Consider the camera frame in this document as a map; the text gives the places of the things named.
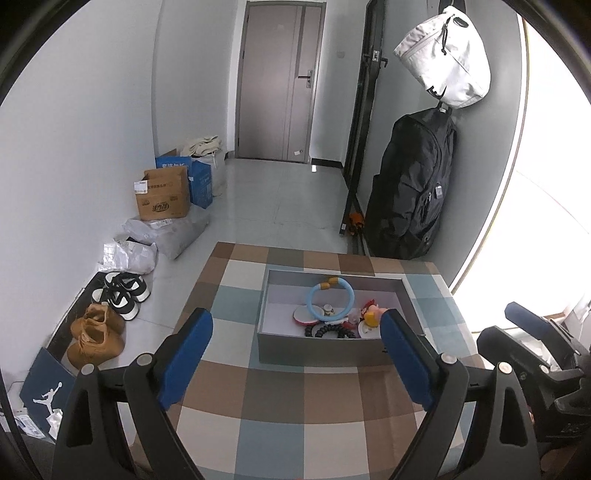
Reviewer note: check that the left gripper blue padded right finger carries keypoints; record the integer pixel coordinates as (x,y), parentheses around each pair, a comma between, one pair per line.
(413,360)

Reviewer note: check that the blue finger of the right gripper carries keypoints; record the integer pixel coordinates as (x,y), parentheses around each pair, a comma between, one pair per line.
(531,316)

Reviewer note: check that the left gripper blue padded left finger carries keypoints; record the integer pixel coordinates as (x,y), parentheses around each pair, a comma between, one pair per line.
(178,356)

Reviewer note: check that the white round badge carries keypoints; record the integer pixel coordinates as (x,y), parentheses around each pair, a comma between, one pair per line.
(305,317)
(368,333)

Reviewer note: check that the red white small charm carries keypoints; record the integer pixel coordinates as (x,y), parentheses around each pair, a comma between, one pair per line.
(372,313)

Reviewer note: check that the grey jewelry tray box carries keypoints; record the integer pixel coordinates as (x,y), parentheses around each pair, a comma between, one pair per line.
(333,342)

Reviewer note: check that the checkered tablecloth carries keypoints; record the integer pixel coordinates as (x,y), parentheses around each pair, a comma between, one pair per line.
(243,419)

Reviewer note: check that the tan boots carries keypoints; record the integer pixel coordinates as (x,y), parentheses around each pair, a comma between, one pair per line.
(98,336)

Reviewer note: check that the black white sneakers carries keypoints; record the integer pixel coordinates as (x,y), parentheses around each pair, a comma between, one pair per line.
(123,292)

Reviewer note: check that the small white round pin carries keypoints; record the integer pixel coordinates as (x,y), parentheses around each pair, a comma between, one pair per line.
(328,311)

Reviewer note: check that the white plastic bag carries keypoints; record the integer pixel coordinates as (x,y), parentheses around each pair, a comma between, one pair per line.
(128,256)

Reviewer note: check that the grey plastic mailer bag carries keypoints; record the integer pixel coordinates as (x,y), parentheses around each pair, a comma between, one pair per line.
(171,236)

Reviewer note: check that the black folded stand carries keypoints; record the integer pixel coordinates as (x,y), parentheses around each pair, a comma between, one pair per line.
(371,63)

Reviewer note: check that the black backpack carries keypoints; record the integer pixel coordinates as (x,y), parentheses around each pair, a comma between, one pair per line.
(408,194)

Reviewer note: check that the brown cardboard box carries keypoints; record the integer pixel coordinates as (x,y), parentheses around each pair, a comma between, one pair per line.
(162,193)

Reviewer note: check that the blue cardboard box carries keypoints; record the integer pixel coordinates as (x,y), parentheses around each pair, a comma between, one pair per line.
(199,176)

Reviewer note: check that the cream tote bag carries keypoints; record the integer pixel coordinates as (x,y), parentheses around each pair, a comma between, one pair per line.
(202,146)

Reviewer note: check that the white sling bag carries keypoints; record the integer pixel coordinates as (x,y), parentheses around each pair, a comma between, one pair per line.
(447,56)

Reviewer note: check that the grey door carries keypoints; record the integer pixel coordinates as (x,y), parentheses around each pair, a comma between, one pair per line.
(278,63)

